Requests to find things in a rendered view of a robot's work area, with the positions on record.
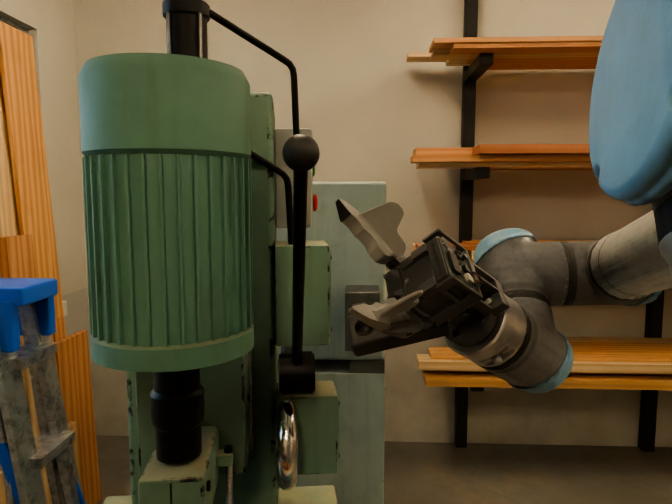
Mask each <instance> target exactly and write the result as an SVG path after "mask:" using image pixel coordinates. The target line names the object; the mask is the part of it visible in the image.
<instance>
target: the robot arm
mask: <svg viewBox="0 0 672 504"><path fill-rule="evenodd" d="M589 148H590V158H591V163H592V168H593V172H594V175H595V176H596V177H597V178H598V179H599V186H600V187H601V189H602V190H603V191H604V192H605V193H606V194H607V195H608V196H610V197H611V198H614V199H617V200H624V201H625V202H626V203H627V204H629V205H633V206H638V205H646V204H650V203H651V204H652V207H653V210H652V211H650V212H649V213H647V214H645V215H643V216H642V217H640V218H638V219H637V220H635V221H633V222H632V223H630V224H628V225H627V226H625V227H623V228H621V229H620V230H618V231H616V232H612V233H610V234H607V235H606V236H604V237H602V238H601V239H599V240H596V241H566V242H537V239H536V237H535V236H534V235H532V234H531V233H530V232H529V231H527V230H524V229H520V228H507V229H502V230H499V231H496V232H494V233H491V234H490V235H488V236H486V237H485V238H484V239H483V240H481V241H480V243H479V244H478V245H477V247H476V249H475V252H474V263H473V262H472V261H471V260H470V257H469V254H468V251H467V249H465V248H464V247H463V246H461V245H460V244H459V243H457V242H456V241H455V240H453V239H452V238H451V237H449V236H448V235H447V234H445V233H444V232H443V231H441V230H440V229H439V228H438V229H436V230H435V231H433V232H432V233H431V234H429V235H428V236H426V237H425V238H424V239H422V242H424V244H422V245H421V246H420V247H418V248H417V249H415V250H414V251H413V252H411V255H410V256H409V257H407V258H406V256H405V255H404V253H405V251H406V243H405V241H404V240H403V238H402V237H401V236H400V234H399V233H398V226H399V224H400V222H401V220H402V218H403V216H404V211H403V209H402V207H401V206H400V205H399V204H398V203H396V202H388V203H385V204H383V205H380V206H378V207H376V208H373V209H371V210H369V211H366V212H364V213H360V212H359V211H357V210H356V209H355V208H354V207H353V206H351V205H350V204H348V203H347V202H345V201H344V200H342V199H341V198H339V199H338V200H337V201H336V202H335V203H336V207H337V211H338V215H339V219H340V221H341V222H342V223H343V224H345V225H346V226H347V227H348V228H349V230H350V231H351V232H352V234H353V236H354V237H356V238H357V239H358V240H359V241H360V242H361V243H362V244H363V245H364V247H365V248H366V250H367V252H368V254H369V255H370V257H371V258H372V259H373V260H374V261H375V262H376V263H379V264H383V265H385V264H386V267H387V268H389V269H390V271H389V272H387V273H386V274H385V275H383V277H384V279H385V281H386V287H387V292H388V297H387V300H385V301H384V302H382V303H381V304H380V303H378V302H375V303H373V304H372V305H368V304H364V302H362V303H357V304H353V305H350V306H349V307H347V308H348V311H349V313H350V314H351V315H352V316H349V317H348V318H347V328H348V334H349V340H350V346H351V349H352V351H353V354H354V355H355V356H357V357H359V356H364V355H368V354H372V353H376V352H380V351H384V350H389V349H393V348H397V347H401V346H405V345H410V344H414V343H418V342H422V341H426V340H430V339H435V338H439V337H443V336H444V338H445V341H446V343H447V345H448V346H449V347H450V348H451V349H452V351H454V352H456V353H458V354H459V355H461V356H463V357H465V358H466V359H468V360H470V361H472V362H473V363H475V364H477V365H478V366H480V367H482V368H484V369H485V370H487V371H489V372H491V373H492V374H494V375H496V376H498V377H499V378H501V379H503V380H505V381H506V382H508V384H509V385H511V386H512V387H514V388H516V389H521V390H524V391H526V392H529V393H536V394H538V393H545V392H548V391H551V390H553V389H555V388H556V387H558V386H559V385H560V384H562V383H563V382H564V380H565V379H566V378H567V377H568V375H569V373H570V371H571V369H572V365H573V350H572V347H571V345H570V343H569V342H568V340H567V338H566V337H565V336H564V335H563V334H562V333H560V332H558V331H557V330H556V327H555V323H554V318H553V314H552V310H551V306H571V305H626V306H638V305H642V304H648V303H651V302H653V301H654V300H656V299H657V298H658V296H659V295H660V294H661V292H662V291H663V290H665V289H669V288H672V0H615V3H614V6H613V8H612V11H611V14H610V17H609V20H608V23H607V26H606V29H605V32H604V36H603V40H602V43H601V47H600V51H599V55H598V60H597V65H596V69H595V75H594V81H593V86H592V94H591V102H590V114H589ZM441 237H444V238H445V239H447V240H448V241H449V242H451V243H452V244H453V245H455V247H452V246H451V245H450V244H448V243H447V242H446V241H444V240H443V239H441Z"/></svg>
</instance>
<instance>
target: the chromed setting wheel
mask: <svg viewBox="0 0 672 504"><path fill-rule="evenodd" d="M297 457H298V433H297V417H296V405H295V403H294V401H292V400H291V399H283V400H281V401H280V402H279V403H278V406H277V430H276V458H277V481H278V485H279V487H280V488H281V489H283V490H287V491H288V490H291V489H293V488H294V487H295V486H296V483H297Z"/></svg>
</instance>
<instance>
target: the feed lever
mask: <svg viewBox="0 0 672 504"><path fill-rule="evenodd" d="M282 155H283V159H284V162H285V163H286V165H287V166H288V167H289V168H291V169H292V170H293V289H292V352H281V354H279V393H281V395H295V394H313V392H315V357H314V353H312V351H302V346H303V314H304V282H305V250H306V218H307V187H308V170H310V169H312V168H313V167H314V166H315V165H316V164H317V162H318V160H319V156H320V151H319V147H318V144H317V143H316V141H315V140H314V139H313V138H312V137H310V136H308V135H305V134H296V135H293V136H292V137H290V138H289V139H288V140H287V141H286V142H285V144H284V146H283V150H282Z"/></svg>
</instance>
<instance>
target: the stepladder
mask: <svg viewBox="0 0 672 504"><path fill-rule="evenodd" d="M57 293H58V285H57V279H54V278H0V464H1V468H2V474H3V480H4V487H5V493H6V499H7V504H47V500H46V495H45V490H44V484H43V479H42V474H41V469H43V468H44V467H45V466H46V471H47V477H48V483H49V489H50V495H51V500H52V504H86V502H85V500H84V497H83V492H82V487H81V483H80V478H79V473H78V469H77V464H76V459H75V454H74V450H73V445H72V442H74V441H75V440H76V437H75V431H69V426H68V421H67V417H66V412H65V407H64V402H63V398H62V393H61V388H60V383H59V379H58V374H57V369H56V364H55V360H54V355H53V354H54V353H56V352H57V343H56V342H51V341H50V335H52V334H54V333H56V324H55V305H54V296H55V295H57ZM20 335H23V338H24V344H22V345H20ZM27 367H29V373H30V378H31V384H32V390H33V396H34V402H35V407H36V413H37V419H38V425H39V431H40V435H39V436H38V437H37V438H35V439H34V434H33V429H32V424H31V419H30V414H29V408H28V403H27V398H26V393H25V388H24V383H23V378H22V373H21V370H24V369H25V368H27ZM65 501H66V503H65Z"/></svg>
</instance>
